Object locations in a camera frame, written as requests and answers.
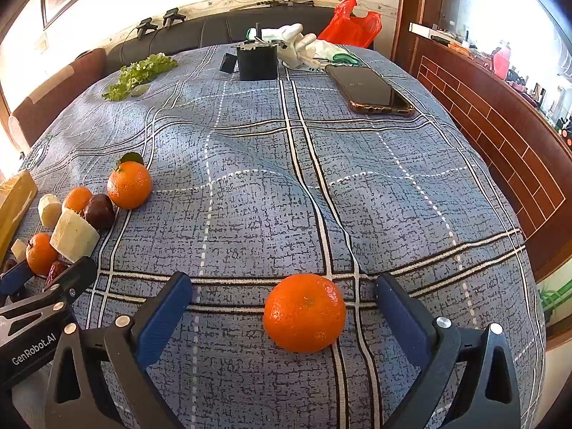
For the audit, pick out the green lettuce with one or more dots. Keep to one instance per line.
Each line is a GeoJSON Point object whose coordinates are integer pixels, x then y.
{"type": "Point", "coordinates": [138, 73]}

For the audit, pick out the small black clip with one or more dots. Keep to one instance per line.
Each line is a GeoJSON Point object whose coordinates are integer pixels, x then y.
{"type": "Point", "coordinates": [228, 63]}

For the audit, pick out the white peeled cylinder chunk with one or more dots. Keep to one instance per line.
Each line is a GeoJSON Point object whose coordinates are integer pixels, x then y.
{"type": "Point", "coordinates": [49, 210]}

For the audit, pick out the orange with green leaf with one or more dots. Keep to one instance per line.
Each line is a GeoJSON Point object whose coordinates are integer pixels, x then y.
{"type": "Point", "coordinates": [129, 185]}

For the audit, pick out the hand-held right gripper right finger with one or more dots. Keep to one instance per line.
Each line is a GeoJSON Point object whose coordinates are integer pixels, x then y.
{"type": "Point", "coordinates": [402, 317]}

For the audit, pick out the dark purple fruit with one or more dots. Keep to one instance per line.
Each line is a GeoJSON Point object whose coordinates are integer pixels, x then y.
{"type": "Point", "coordinates": [100, 211]}

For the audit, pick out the black smartphone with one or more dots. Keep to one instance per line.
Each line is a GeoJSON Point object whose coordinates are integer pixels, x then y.
{"type": "Point", "coordinates": [368, 90]}

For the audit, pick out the wall plaque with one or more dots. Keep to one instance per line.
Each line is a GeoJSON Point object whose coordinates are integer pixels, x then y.
{"type": "Point", "coordinates": [41, 44]}

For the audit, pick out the red plastic bag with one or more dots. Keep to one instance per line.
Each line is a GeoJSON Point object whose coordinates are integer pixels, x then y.
{"type": "Point", "coordinates": [351, 24]}

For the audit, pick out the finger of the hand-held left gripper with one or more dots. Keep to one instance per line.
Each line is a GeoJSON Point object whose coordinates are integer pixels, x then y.
{"type": "Point", "coordinates": [13, 279]}
{"type": "Point", "coordinates": [76, 275]}

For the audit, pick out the black square container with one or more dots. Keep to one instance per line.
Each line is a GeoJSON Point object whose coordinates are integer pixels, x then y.
{"type": "Point", "coordinates": [257, 62]}

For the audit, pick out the red bottle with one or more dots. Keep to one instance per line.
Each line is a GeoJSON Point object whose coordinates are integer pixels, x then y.
{"type": "Point", "coordinates": [502, 59]}

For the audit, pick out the black leather sofa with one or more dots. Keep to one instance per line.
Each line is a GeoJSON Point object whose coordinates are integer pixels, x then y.
{"type": "Point", "coordinates": [210, 31]}

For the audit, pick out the white gloves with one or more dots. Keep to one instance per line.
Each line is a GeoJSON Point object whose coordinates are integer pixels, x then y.
{"type": "Point", "coordinates": [295, 42]}

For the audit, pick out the wooden brick-pattern counter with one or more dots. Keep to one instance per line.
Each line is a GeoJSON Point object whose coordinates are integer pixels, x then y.
{"type": "Point", "coordinates": [491, 120]}

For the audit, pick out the large orange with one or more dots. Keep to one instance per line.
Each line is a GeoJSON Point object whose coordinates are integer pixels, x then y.
{"type": "Point", "coordinates": [304, 313]}

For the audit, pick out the brown chair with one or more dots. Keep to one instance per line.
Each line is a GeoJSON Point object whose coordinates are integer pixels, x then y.
{"type": "Point", "coordinates": [53, 94]}

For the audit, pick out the green and white plastic bag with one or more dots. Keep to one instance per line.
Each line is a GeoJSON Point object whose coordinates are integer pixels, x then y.
{"type": "Point", "coordinates": [335, 56]}

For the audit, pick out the tiny white peeled chunk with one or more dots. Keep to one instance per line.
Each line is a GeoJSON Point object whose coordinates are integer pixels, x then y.
{"type": "Point", "coordinates": [18, 248]}

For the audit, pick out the yellow cardboard box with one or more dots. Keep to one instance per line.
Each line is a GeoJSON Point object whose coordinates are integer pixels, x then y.
{"type": "Point", "coordinates": [15, 208]}

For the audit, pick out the red date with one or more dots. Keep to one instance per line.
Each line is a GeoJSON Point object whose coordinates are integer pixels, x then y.
{"type": "Point", "coordinates": [56, 270]}

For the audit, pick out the large white peeled chunk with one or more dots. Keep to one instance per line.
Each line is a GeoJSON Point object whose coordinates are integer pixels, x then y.
{"type": "Point", "coordinates": [73, 234]}

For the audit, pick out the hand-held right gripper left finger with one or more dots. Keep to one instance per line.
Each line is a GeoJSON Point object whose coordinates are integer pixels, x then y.
{"type": "Point", "coordinates": [163, 313]}

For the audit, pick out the blue plaid blanket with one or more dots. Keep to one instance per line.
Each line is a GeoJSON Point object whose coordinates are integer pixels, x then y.
{"type": "Point", "coordinates": [268, 187]}

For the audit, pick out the small orange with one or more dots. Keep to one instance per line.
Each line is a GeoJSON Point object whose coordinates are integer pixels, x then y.
{"type": "Point", "coordinates": [41, 254]}
{"type": "Point", "coordinates": [77, 199]}

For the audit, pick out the black hand-held device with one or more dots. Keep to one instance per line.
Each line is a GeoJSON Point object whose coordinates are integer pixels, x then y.
{"type": "Point", "coordinates": [173, 16]}
{"type": "Point", "coordinates": [145, 27]}

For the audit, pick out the green plant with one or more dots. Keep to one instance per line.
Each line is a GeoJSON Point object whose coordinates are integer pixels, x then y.
{"type": "Point", "coordinates": [554, 298]}

